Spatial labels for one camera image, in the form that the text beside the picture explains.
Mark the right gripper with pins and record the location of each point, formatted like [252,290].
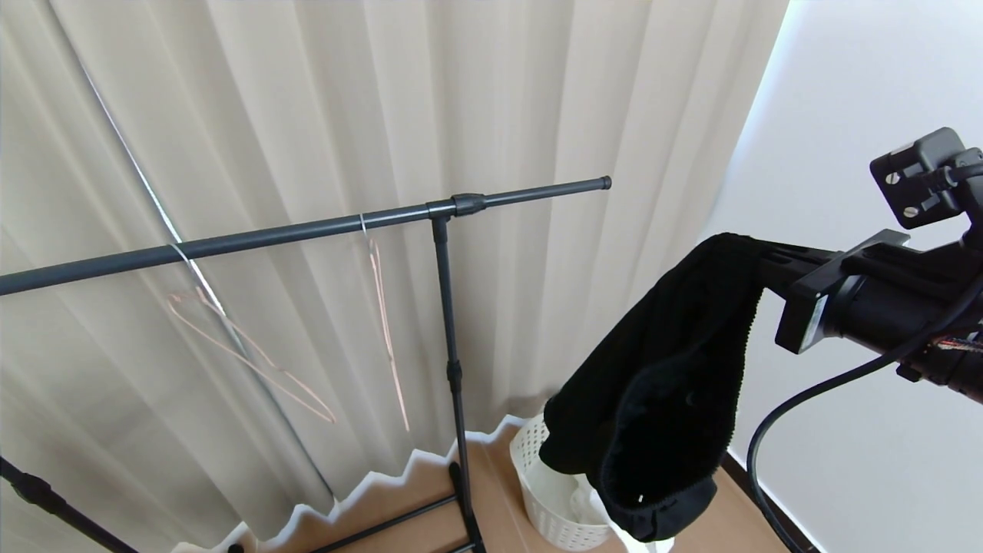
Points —
[868,307]

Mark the black clothes rack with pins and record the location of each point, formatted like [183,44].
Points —
[307,230]

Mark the white garment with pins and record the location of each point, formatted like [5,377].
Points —
[591,503]

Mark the pink clothes hanger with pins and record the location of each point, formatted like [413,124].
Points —
[389,338]
[326,415]

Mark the beige curtain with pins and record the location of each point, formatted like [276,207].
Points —
[307,92]

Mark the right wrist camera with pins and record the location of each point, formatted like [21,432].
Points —
[918,173]

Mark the black shorts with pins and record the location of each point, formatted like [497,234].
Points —
[668,384]

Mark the white laundry basket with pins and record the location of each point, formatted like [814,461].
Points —
[537,499]

